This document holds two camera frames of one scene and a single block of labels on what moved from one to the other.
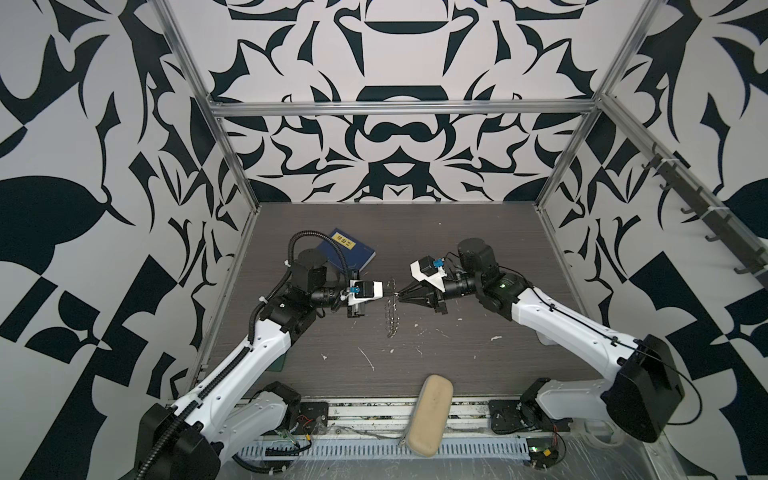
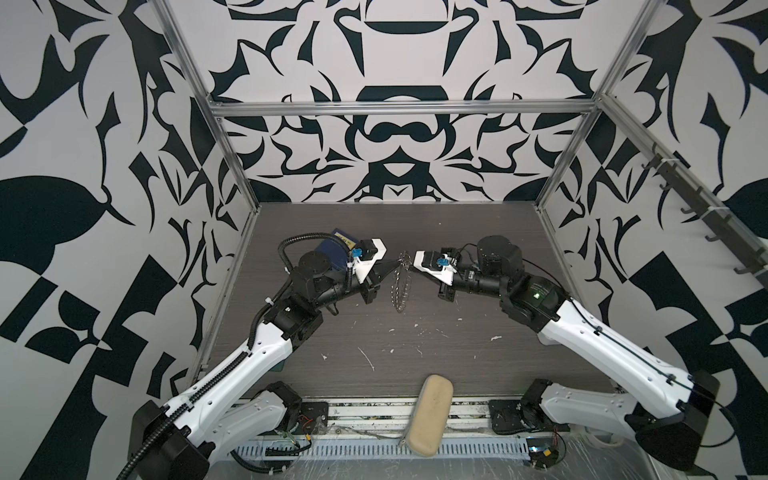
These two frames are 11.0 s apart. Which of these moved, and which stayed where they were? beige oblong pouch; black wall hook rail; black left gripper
Moved: black left gripper
Stayed: beige oblong pouch; black wall hook rail
